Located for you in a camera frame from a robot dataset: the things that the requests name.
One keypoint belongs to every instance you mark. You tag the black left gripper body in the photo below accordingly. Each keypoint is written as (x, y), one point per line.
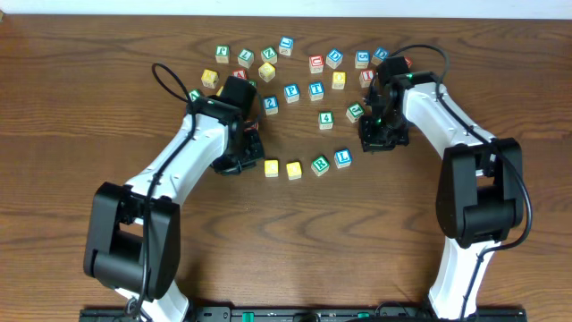
(241, 162)

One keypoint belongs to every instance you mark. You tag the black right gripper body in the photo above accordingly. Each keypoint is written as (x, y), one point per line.
(377, 141)

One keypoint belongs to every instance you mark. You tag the yellow C block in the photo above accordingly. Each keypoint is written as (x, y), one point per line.
(271, 168)

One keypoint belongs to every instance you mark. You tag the blue L block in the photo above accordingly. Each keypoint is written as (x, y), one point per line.
(342, 158)

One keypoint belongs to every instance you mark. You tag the yellow o block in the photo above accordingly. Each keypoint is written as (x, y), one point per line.
(338, 80)
(294, 170)

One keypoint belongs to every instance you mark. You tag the green R block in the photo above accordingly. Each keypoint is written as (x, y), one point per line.
(320, 165)

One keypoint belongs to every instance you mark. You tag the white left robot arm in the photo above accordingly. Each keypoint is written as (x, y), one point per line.
(134, 233)

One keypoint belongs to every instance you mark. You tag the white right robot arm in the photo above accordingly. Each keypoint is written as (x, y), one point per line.
(481, 194)

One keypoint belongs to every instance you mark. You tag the red 3 block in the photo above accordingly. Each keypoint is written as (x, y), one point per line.
(251, 126)

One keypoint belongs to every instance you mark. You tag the green J block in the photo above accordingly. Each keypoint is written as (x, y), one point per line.
(354, 112)

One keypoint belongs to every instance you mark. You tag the blue 2 block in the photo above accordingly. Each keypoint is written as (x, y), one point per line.
(271, 105)

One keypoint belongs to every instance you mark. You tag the red I block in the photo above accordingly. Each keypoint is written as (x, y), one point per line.
(365, 78)

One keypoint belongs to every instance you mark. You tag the green 4 block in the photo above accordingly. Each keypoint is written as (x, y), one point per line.
(325, 120)

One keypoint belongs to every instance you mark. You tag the blue P block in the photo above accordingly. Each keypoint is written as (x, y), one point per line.
(291, 93)

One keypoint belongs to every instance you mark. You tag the red E block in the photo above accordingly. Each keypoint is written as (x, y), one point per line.
(408, 61)

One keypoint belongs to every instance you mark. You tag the green V block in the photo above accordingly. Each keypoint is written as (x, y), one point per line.
(194, 94)

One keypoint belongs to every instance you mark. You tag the red A block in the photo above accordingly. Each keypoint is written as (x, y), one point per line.
(240, 73)

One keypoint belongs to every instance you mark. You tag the blue S block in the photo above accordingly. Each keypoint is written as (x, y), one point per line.
(362, 59)

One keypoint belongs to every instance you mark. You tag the blue D block right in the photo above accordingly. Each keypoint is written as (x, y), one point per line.
(379, 55)

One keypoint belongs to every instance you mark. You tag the blue d block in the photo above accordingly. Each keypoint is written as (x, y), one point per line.
(334, 58)
(379, 55)

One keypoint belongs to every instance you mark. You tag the blue T block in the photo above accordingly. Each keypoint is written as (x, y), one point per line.
(316, 91)

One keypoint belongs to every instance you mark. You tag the yellow block left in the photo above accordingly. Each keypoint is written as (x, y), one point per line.
(209, 78)

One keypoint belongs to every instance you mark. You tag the yellow block centre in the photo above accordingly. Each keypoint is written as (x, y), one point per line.
(267, 72)

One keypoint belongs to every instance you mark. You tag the green L block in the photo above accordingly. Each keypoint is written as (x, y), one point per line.
(246, 58)

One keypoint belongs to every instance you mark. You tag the red U block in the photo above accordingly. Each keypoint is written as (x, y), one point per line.
(316, 63)

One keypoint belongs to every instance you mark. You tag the green Z block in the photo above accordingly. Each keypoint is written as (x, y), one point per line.
(269, 55)

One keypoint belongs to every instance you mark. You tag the green P block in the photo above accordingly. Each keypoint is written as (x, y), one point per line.
(222, 54)

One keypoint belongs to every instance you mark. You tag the blue block top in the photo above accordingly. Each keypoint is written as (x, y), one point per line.
(286, 46)

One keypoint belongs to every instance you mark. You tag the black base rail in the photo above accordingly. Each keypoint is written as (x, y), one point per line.
(387, 313)

